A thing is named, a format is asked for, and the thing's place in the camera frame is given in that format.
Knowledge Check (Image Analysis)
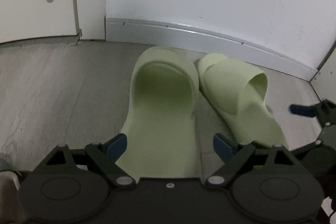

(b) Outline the black puma sneaker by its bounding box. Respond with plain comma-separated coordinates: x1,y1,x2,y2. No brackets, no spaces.
1,159,21,191

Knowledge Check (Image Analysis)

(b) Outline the white cabinet panel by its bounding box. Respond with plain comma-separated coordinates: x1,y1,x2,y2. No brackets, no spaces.
310,43,336,102

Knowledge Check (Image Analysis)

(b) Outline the light green slide sandal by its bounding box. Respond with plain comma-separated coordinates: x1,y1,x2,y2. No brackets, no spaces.
197,53,288,148
116,47,199,181

